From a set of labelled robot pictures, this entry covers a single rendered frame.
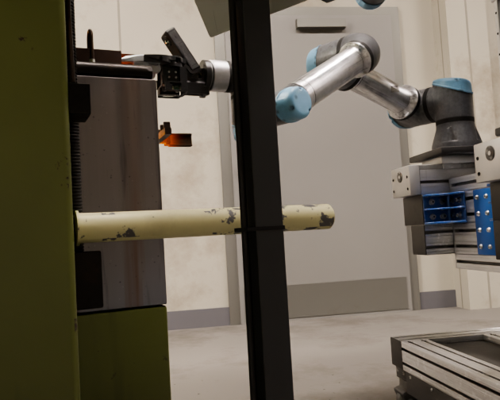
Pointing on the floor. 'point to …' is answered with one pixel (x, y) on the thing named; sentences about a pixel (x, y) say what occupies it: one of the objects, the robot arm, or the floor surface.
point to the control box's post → (263, 201)
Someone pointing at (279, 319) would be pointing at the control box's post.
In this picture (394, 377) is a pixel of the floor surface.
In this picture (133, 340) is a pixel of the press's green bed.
